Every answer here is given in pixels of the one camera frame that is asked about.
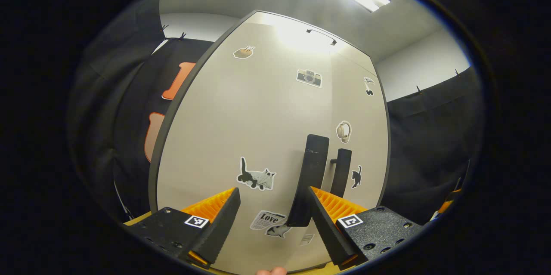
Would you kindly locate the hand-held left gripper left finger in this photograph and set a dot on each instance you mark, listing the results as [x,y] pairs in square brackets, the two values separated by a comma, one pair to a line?
[219,232]

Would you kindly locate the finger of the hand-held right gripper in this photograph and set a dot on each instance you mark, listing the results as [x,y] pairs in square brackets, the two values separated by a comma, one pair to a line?
[447,206]

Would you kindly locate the white cabinet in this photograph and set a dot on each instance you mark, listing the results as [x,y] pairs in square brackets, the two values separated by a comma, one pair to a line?
[152,171]

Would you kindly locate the black backdrop cloth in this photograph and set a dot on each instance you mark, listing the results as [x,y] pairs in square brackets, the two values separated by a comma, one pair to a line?
[107,115]
[430,146]

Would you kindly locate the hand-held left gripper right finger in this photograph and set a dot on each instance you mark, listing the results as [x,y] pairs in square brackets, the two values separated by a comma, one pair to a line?
[329,232]

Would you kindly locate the white cabinet door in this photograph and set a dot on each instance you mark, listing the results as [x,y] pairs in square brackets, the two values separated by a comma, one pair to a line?
[241,115]
[357,107]

